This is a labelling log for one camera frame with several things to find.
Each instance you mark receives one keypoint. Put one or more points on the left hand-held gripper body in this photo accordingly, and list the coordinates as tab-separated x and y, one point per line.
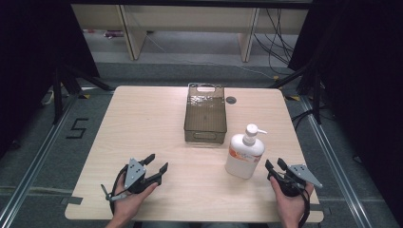
134	172

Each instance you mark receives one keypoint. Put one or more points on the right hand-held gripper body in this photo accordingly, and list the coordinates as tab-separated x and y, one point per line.
299	172

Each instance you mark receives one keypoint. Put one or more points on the white pump bottle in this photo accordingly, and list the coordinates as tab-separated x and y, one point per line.
244	155

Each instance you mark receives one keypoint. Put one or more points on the transparent brown plastic basket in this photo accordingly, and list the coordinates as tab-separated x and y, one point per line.
205	122

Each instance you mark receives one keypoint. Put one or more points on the person's left hand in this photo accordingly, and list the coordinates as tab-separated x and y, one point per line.
126	204

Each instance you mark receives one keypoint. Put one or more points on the person's right hand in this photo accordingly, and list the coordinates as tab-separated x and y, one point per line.
291	207

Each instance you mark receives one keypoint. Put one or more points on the yellow floor tape piece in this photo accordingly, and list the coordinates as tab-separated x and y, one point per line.
293	98
85	96

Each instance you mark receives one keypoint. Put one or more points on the black metal stand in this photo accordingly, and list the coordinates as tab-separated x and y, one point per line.
57	95
316	95

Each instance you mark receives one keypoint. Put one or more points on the round grey table grommet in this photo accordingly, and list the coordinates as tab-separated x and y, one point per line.
231	100

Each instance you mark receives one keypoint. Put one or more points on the black curtain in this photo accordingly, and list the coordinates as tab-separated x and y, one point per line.
364	79
31	63

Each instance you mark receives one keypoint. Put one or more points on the aluminium floor rail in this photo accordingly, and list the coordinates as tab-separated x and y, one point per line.
335	171
31	171

